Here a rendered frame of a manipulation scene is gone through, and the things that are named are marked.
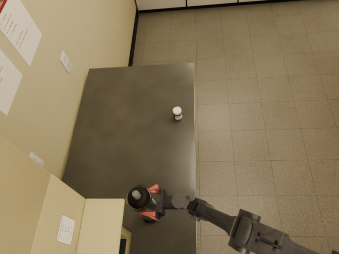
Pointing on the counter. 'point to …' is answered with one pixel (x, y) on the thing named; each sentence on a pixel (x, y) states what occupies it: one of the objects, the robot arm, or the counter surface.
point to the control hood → (101, 226)
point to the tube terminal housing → (53, 187)
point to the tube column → (19, 198)
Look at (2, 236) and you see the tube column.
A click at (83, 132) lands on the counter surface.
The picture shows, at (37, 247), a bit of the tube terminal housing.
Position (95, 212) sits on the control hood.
